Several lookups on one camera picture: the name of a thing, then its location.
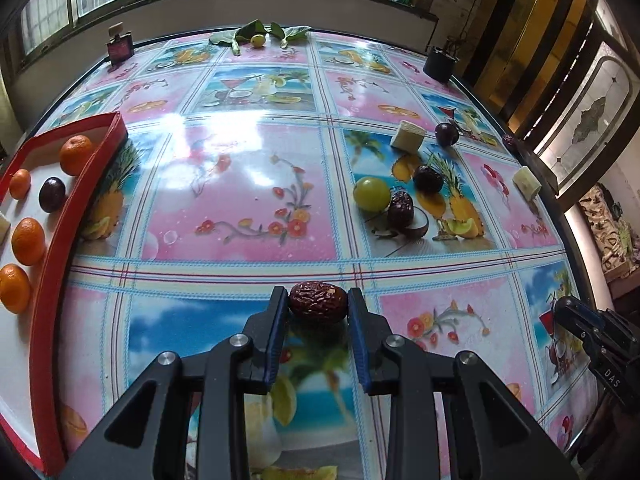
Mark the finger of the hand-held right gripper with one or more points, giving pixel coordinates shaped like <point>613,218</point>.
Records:
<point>570,317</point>
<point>597,315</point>

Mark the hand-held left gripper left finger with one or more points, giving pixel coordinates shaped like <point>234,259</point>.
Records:
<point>277,340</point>

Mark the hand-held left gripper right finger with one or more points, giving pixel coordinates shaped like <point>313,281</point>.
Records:
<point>357,340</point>

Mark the dried red date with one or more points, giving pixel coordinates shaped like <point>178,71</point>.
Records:
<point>401,209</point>
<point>318,301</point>

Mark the red tray with white base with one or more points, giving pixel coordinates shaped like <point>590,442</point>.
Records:
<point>20,360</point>

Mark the large orange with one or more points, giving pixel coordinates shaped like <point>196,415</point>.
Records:
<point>76,155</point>
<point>28,241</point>

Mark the dark purple plum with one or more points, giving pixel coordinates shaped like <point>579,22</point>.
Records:
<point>428,179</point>
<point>52,194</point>
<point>446,134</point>

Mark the small orange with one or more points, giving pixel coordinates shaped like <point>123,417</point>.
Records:
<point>12,288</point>
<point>20,183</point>

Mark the pale sugarcane chunk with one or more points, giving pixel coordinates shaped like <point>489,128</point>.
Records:
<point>407,136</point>
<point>527,183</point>
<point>3,228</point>

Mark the patterned fabric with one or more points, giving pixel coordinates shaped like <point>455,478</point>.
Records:
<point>610,230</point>

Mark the green grape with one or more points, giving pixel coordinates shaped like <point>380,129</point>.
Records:
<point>372,194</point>

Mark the small dark round object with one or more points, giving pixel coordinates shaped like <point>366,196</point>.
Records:
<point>509,141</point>

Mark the door with patterned glass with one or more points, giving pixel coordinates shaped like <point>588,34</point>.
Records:
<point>595,115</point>

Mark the black pot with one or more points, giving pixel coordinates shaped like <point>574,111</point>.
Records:
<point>440,64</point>

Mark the brown wooden panel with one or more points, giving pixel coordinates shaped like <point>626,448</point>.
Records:
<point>525,35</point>

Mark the small green lime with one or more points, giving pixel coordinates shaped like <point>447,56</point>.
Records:
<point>257,40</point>

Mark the green leafy twig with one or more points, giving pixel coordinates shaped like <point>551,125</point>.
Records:
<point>230,36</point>

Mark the dark red perfume bottle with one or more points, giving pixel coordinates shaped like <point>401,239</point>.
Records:
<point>120,46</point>

